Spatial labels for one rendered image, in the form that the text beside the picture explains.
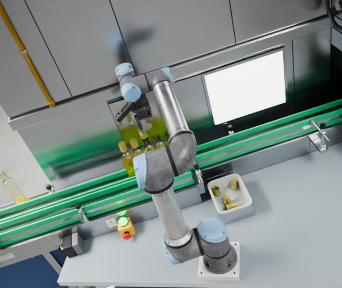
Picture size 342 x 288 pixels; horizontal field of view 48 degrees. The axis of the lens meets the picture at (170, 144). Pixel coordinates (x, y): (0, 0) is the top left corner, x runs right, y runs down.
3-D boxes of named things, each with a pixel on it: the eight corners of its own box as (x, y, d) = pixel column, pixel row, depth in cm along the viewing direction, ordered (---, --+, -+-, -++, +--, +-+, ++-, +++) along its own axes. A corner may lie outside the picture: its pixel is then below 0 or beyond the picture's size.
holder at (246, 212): (236, 177, 207) (234, 167, 202) (255, 215, 185) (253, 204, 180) (206, 187, 207) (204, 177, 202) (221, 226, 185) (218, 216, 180)
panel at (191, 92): (286, 100, 209) (282, 44, 187) (288, 103, 206) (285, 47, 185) (129, 151, 209) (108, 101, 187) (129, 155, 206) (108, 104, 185)
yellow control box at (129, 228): (133, 224, 199) (129, 216, 195) (136, 236, 193) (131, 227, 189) (121, 228, 199) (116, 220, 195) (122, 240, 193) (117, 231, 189)
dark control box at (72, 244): (83, 241, 199) (77, 231, 194) (84, 254, 193) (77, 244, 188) (68, 246, 199) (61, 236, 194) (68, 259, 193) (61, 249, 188)
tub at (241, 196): (240, 183, 202) (237, 171, 197) (256, 214, 185) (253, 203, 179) (208, 193, 202) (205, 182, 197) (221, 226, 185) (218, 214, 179)
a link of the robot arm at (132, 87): (146, 81, 151) (142, 68, 159) (119, 90, 150) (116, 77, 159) (152, 97, 155) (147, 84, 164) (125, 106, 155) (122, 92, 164)
